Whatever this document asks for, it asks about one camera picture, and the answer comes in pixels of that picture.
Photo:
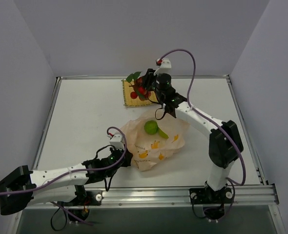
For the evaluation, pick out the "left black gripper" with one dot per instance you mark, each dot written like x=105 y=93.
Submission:
x=125 y=157

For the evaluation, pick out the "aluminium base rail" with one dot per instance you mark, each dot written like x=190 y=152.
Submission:
x=161 y=197

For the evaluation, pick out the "translucent banana print plastic bag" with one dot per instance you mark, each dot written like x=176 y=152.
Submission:
x=150 y=150

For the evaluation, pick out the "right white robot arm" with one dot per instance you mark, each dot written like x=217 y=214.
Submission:
x=225 y=143

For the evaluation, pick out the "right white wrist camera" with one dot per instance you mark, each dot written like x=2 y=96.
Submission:
x=163 y=66

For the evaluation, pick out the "round bumpy green fake fruit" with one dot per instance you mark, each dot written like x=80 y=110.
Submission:
x=151 y=127

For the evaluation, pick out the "green fake pear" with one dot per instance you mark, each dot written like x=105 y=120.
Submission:
x=162 y=134

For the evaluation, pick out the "yellow woven mat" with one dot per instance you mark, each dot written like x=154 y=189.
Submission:
x=130 y=99

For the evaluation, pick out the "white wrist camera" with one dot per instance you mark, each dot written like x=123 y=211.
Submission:
x=117 y=141
x=163 y=66

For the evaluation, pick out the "fake strawberry bunch with leaves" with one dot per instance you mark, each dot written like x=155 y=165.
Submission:
x=136 y=83

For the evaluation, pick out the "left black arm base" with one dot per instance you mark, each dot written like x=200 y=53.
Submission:
x=77 y=209

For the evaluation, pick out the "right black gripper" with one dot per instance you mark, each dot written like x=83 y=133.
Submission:
x=149 y=79

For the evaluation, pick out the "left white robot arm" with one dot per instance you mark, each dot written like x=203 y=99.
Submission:
x=24 y=187

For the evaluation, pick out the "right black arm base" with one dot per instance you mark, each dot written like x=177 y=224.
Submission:
x=212 y=205

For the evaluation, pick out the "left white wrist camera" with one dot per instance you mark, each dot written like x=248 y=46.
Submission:
x=117 y=141

